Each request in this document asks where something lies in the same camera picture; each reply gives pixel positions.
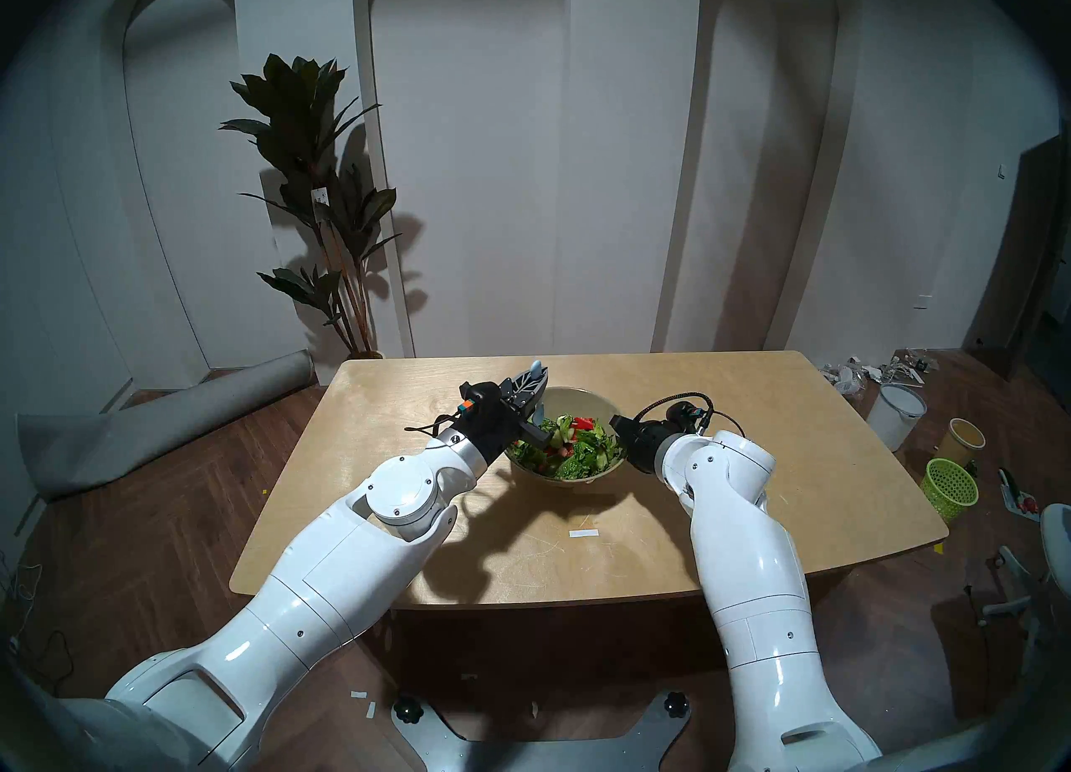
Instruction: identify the green mesh basket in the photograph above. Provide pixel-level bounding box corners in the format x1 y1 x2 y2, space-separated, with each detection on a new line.
920 458 980 524

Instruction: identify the dark doorway panel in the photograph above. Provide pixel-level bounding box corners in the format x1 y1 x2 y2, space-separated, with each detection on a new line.
962 135 1071 382

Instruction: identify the tall potted plant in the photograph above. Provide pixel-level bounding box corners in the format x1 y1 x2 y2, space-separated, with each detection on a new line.
219 54 402 360

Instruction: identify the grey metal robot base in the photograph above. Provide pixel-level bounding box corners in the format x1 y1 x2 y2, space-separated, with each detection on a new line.
392 691 692 772

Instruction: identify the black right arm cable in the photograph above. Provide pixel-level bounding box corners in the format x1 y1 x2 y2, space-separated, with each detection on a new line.
632 392 746 442

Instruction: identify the pile of floor trash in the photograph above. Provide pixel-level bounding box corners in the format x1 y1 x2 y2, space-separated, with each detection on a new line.
820 350 940 396

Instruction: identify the red green floor packet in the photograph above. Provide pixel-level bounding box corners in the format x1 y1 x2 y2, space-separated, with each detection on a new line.
997 468 1041 522

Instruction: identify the white plastic bucket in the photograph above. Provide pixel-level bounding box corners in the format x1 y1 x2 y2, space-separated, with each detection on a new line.
866 384 928 452

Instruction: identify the white office chair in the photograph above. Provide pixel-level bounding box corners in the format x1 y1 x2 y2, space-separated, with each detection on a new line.
981 503 1071 679

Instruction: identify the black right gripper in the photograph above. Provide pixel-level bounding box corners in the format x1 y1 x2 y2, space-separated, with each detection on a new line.
608 415 675 476

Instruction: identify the light wooden table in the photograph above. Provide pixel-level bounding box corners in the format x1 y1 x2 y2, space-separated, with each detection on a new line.
229 350 949 611

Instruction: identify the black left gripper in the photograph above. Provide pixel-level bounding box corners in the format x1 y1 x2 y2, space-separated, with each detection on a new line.
459 366 555 463

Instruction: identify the rolled grey carpet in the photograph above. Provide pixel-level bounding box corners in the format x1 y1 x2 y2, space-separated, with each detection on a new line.
17 350 317 504

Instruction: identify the mixed green salad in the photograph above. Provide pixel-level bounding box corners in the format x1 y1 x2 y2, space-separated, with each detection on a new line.
510 415 624 480

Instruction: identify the tan paper cup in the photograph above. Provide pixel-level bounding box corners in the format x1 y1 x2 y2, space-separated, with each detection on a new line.
935 418 986 466

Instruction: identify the green salad bowl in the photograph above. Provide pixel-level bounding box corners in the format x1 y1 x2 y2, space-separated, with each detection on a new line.
505 386 628 487

